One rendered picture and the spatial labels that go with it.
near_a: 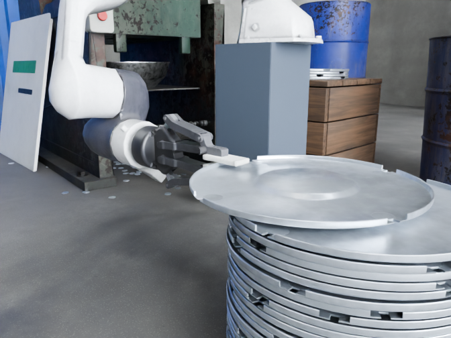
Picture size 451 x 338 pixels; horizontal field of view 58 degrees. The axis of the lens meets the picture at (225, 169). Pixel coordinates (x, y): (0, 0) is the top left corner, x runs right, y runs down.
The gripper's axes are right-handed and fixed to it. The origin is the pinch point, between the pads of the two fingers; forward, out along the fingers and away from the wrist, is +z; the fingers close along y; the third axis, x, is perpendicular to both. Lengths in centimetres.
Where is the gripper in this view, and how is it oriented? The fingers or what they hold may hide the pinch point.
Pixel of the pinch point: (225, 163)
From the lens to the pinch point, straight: 61.0
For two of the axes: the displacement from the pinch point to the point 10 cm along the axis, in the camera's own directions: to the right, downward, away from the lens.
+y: 0.0, -9.7, -2.4
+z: 7.0, 1.7, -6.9
